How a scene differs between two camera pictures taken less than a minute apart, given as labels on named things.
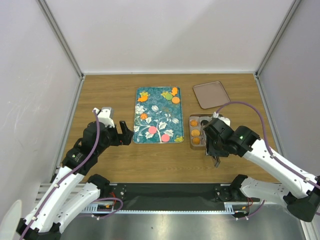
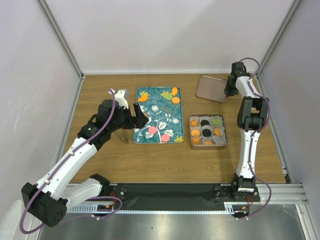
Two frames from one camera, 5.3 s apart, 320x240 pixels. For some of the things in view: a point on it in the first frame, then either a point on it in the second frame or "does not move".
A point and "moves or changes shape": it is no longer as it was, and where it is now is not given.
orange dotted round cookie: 195,133 does not move
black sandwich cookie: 204,122 does not move
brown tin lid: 210,94 moves or changes shape
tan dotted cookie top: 175,100 does not move
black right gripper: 212,151 to 228,92
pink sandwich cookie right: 165,138 does not move
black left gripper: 124,139 to 138,121
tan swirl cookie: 196,141 does not move
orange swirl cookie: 193,123 does not move
